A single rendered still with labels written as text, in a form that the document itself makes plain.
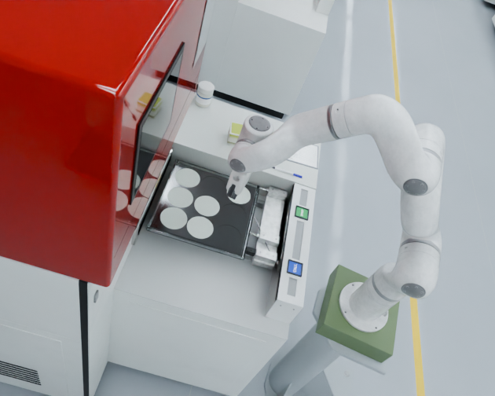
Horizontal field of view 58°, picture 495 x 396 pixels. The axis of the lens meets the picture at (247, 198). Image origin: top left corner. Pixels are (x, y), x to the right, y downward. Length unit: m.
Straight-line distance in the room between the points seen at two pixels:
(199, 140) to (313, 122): 0.82
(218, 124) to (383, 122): 1.02
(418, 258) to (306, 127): 0.51
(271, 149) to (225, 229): 0.61
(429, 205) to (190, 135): 1.03
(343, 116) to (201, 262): 0.84
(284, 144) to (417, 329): 2.06
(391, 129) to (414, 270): 0.45
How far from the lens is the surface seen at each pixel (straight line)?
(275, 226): 1.78
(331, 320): 1.64
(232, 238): 1.67
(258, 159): 1.15
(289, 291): 1.55
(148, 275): 1.62
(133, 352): 2.07
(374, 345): 1.68
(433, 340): 3.05
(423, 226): 1.27
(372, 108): 1.07
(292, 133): 1.15
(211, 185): 1.80
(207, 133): 1.90
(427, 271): 1.36
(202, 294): 1.62
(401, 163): 1.07
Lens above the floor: 2.25
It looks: 48 degrees down
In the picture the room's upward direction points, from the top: 23 degrees clockwise
